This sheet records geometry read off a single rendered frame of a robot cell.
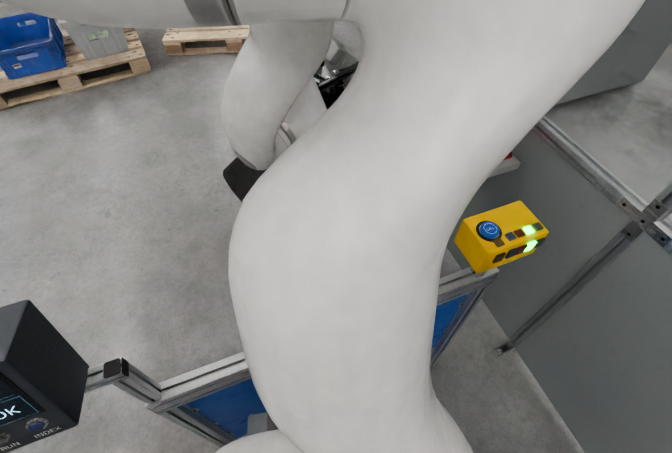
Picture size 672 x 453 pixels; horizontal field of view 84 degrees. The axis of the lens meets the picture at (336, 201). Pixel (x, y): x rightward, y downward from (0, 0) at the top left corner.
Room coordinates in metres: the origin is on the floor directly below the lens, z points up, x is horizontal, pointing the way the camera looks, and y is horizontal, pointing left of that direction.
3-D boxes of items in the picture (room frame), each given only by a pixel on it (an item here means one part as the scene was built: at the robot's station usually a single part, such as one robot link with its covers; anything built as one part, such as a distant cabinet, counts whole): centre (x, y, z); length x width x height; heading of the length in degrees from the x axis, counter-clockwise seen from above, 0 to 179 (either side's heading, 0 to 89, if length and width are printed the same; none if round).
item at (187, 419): (0.19, 0.39, 0.39); 0.04 x 0.04 x 0.78; 21
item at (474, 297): (0.50, -0.41, 0.39); 0.04 x 0.04 x 0.78; 21
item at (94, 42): (3.07, 1.97, 0.31); 0.60 x 0.42 x 0.33; 28
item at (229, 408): (0.34, -0.01, 0.45); 0.82 x 0.02 x 0.66; 111
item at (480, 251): (0.49, -0.38, 1.02); 0.16 x 0.10 x 0.11; 111
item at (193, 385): (0.34, -0.01, 0.82); 0.90 x 0.04 x 0.08; 111
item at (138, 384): (0.19, 0.39, 0.96); 0.03 x 0.03 x 0.20; 21
